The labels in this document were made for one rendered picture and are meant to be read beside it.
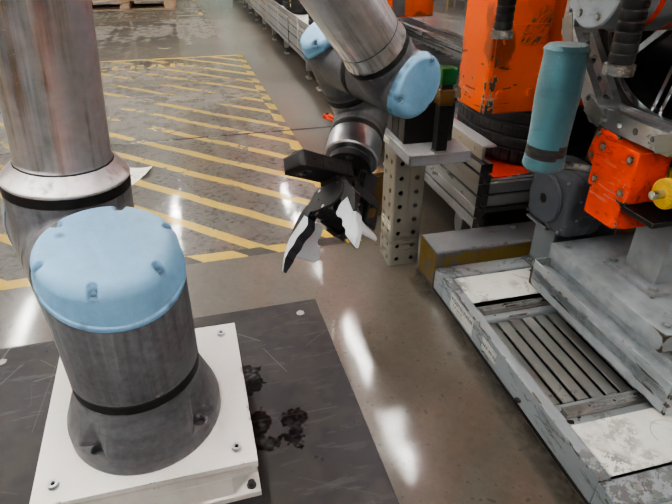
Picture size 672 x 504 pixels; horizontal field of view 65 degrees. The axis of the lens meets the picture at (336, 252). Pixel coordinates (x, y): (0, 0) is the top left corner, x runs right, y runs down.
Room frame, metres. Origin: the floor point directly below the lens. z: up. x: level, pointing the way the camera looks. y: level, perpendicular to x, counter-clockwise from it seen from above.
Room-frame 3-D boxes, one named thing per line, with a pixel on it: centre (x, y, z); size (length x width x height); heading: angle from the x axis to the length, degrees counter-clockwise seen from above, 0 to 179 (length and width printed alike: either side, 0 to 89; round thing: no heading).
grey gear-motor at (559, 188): (1.35, -0.76, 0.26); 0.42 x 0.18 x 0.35; 104
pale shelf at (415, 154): (1.49, -0.22, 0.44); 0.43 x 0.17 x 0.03; 14
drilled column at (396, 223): (1.52, -0.21, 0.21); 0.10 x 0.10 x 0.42; 14
